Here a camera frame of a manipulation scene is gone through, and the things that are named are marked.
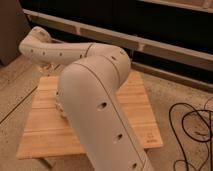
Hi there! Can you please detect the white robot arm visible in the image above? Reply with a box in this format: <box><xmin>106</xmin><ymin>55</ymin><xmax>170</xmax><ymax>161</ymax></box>
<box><xmin>19</xmin><ymin>26</ymin><xmax>154</xmax><ymax>171</ymax></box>

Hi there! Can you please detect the clear plastic bottle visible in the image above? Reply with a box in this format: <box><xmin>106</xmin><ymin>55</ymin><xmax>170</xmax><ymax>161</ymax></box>
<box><xmin>55</xmin><ymin>91</ymin><xmax>67</xmax><ymax>118</ymax></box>

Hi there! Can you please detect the grey cabinet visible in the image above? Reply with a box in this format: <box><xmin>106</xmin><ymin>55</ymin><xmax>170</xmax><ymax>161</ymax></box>
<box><xmin>0</xmin><ymin>0</ymin><xmax>30</xmax><ymax>66</ymax></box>

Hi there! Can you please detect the wooden table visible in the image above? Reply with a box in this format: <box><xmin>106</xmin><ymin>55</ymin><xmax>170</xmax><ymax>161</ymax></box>
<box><xmin>17</xmin><ymin>71</ymin><xmax>163</xmax><ymax>160</ymax></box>

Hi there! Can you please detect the black cable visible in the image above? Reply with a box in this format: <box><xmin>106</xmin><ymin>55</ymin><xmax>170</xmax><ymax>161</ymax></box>
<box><xmin>168</xmin><ymin>99</ymin><xmax>213</xmax><ymax>171</ymax></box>

